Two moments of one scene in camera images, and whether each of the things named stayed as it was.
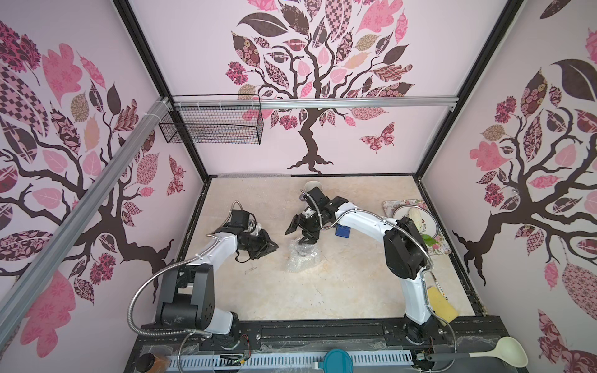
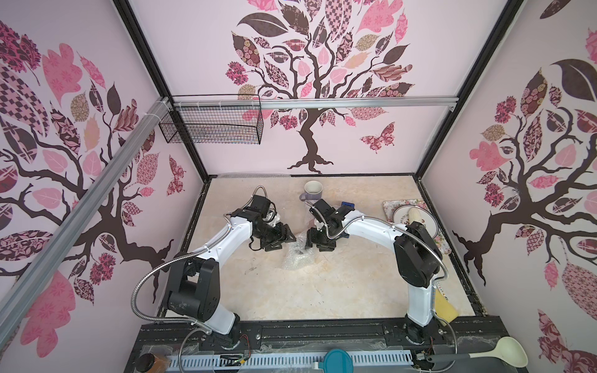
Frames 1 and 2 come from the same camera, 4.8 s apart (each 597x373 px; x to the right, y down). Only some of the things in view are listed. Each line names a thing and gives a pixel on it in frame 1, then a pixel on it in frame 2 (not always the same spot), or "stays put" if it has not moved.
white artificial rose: (415, 216) stays put
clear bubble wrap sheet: (302, 257) stays put
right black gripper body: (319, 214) -> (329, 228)
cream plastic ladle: (507, 350) stays put
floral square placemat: (442, 247) stays put
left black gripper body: (256, 244) -> (272, 235)
